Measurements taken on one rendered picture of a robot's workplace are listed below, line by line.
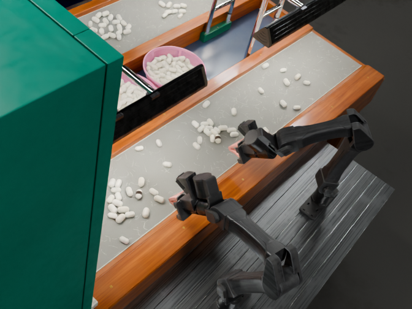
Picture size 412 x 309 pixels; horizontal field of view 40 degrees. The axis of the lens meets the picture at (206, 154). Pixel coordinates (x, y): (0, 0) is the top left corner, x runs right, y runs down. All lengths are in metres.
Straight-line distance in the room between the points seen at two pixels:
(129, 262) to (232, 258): 0.38
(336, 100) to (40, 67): 1.87
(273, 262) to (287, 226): 0.64
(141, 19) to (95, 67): 1.87
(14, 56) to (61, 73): 0.06
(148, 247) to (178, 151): 0.44
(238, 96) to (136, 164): 0.58
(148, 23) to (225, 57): 0.38
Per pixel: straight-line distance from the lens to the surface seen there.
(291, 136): 1.85
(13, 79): 0.73
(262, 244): 1.49
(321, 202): 2.16
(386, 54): 4.34
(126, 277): 1.73
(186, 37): 2.58
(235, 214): 1.55
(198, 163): 2.05
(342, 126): 1.85
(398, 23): 4.74
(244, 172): 2.04
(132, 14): 2.64
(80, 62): 0.76
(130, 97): 2.23
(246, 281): 1.63
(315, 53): 2.73
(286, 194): 2.16
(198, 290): 1.85
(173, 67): 2.41
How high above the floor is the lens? 2.29
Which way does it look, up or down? 48 degrees down
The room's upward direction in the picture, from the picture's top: 18 degrees clockwise
